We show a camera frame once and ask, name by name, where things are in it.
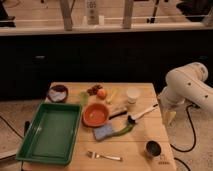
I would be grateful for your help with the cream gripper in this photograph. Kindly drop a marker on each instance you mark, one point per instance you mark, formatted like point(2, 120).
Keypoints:
point(168, 115)

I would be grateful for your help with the white-handled black dish brush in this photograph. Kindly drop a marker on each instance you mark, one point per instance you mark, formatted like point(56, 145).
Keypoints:
point(133, 118)

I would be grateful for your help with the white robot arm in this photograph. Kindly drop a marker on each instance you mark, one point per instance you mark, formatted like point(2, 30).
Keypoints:
point(186, 83)

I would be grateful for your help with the green plastic tray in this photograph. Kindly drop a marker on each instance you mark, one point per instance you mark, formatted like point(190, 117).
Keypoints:
point(51, 136)

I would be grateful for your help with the metal cup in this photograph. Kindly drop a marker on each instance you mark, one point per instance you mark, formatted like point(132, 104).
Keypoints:
point(152, 149)

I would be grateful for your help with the white plastic cup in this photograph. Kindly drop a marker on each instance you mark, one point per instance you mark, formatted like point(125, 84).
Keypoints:
point(132, 95)

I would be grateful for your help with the yellow banana toy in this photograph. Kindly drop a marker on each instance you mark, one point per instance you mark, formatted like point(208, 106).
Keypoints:
point(111, 97)

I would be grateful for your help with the blue sponge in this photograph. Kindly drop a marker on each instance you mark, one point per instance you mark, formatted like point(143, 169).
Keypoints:
point(103, 132)

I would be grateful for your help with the orange fruit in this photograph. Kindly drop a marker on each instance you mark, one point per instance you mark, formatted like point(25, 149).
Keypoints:
point(102, 93)

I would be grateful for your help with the orange bowl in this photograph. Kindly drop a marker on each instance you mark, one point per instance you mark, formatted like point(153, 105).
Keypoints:
point(95, 115)

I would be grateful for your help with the dark red grapes bunch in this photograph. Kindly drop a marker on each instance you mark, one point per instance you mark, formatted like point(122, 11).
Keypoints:
point(93, 90)

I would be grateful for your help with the light green toy vegetable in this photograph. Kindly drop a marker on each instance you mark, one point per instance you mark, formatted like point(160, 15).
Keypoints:
point(83, 98)

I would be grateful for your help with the silver fork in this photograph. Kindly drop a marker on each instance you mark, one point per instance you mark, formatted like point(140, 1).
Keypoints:
point(95, 155)

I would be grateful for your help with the dark bowl with white cloth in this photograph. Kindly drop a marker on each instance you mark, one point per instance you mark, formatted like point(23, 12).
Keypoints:
point(57, 94)

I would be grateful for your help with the right wooden post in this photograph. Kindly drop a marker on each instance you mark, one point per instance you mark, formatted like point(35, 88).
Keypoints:
point(127, 15)

